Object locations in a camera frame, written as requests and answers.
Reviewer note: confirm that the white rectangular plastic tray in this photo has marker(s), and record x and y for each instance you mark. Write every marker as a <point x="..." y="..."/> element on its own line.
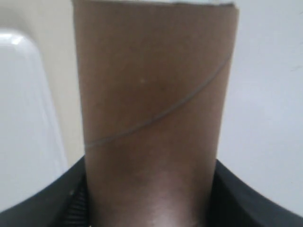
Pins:
<point x="31" y="148"/>

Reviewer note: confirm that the brown cardboard tube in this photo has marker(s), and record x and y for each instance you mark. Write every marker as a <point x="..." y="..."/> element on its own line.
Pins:
<point x="153" y="79"/>

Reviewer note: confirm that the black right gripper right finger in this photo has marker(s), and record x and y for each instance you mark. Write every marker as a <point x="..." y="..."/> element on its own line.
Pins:
<point x="234" y="204"/>

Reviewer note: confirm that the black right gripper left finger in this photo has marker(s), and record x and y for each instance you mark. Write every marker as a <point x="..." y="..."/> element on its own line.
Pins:
<point x="64" y="203"/>

